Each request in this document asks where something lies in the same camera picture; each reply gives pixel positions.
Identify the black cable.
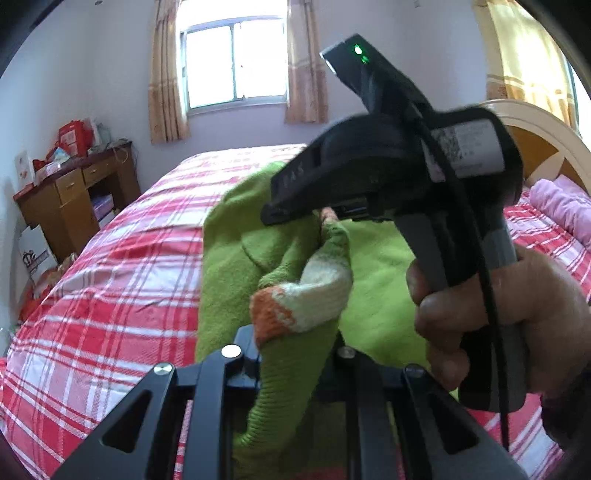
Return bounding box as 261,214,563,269
406,99,513,450

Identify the pink blanket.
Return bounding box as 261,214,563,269
529,178,591,252

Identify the red gift box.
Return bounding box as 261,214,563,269
58,119,93,155

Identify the pile of packets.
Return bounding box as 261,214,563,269
32,144,71,181

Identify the white printed card box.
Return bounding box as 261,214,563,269
15,151,34,186

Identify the white paper bag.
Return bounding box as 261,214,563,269
17,225,58,284

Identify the cream wooden headboard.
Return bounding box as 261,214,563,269
485,99,591,195

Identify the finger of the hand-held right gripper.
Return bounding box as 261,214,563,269
270,147,334,205
261,196,394,227

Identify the yellow curtain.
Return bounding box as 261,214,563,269
485,0,580,127

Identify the stack of flat boxes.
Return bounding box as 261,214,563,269
91,194,115,219

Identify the person's right hand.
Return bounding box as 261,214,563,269
406,244,591,398

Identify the beige patterned curtain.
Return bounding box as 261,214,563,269
284,0,329,125
148,0,190,144

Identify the brown patterned bag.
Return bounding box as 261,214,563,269
41,253,78,288

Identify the sliding glass window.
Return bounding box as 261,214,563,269
178,18,289,112

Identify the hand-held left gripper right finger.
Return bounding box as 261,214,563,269
318,332,532,480

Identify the person's right forearm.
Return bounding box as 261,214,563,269
540,364,591,462

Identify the green orange striped sweater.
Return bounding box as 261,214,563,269
194,161,462,469

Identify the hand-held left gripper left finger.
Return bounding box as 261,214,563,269
53,325,264,480

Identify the red plaid bed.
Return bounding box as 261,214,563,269
0,143,591,480

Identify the brown wooden desk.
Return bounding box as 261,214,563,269
13,141,141,264

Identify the red plastic bag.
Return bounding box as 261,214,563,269
18,279,47,324

